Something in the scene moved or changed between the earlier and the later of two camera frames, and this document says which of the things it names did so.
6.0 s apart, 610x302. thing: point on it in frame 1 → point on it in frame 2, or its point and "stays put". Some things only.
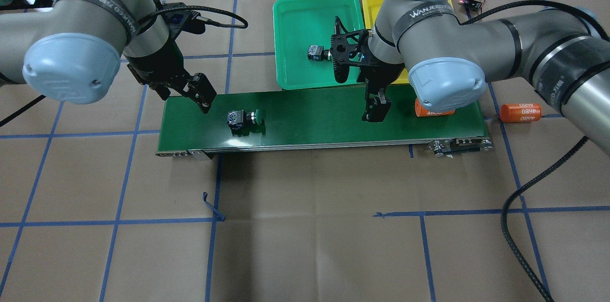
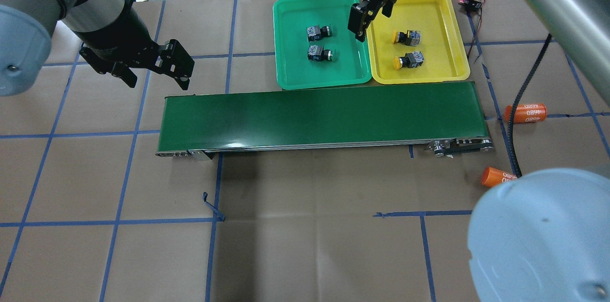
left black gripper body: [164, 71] → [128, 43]
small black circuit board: [471, 4] stays put
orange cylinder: [520, 112] stays put
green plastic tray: [301, 21] stays put
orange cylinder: [420, 111] → [491, 176]
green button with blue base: [238, 119] → [316, 53]
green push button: [317, 53] → [315, 33]
